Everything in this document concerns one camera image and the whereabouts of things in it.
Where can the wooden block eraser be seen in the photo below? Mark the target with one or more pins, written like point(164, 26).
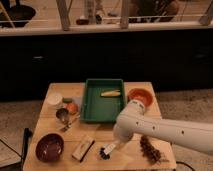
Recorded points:
point(82, 148)

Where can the metal spoon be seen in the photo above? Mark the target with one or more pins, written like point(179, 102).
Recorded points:
point(65, 128)

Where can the orange tomato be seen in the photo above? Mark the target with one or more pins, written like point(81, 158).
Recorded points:
point(72, 108)

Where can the white cup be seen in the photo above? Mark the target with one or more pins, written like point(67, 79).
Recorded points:
point(55, 100)

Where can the yellow corn cob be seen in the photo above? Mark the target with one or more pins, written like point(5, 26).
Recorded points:
point(113, 93)

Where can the orange bowl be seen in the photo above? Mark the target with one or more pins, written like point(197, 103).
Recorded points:
point(142, 95)

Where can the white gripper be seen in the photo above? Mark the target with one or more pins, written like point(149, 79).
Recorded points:
point(119, 143)

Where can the white dish brush black bristles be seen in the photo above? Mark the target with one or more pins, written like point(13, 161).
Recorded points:
point(106, 150)

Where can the green small lid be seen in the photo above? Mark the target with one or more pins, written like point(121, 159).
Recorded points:
point(67, 100)

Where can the dark grape bunch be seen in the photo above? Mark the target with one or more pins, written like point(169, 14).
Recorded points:
point(149, 150)

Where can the metal cup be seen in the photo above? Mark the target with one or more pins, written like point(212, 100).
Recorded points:
point(63, 115)

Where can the green plastic tray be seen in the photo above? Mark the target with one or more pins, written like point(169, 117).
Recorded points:
point(98, 109)

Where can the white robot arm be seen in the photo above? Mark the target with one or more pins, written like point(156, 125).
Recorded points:
point(192, 135)

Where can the purple bowl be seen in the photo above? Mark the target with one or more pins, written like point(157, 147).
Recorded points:
point(49, 148)

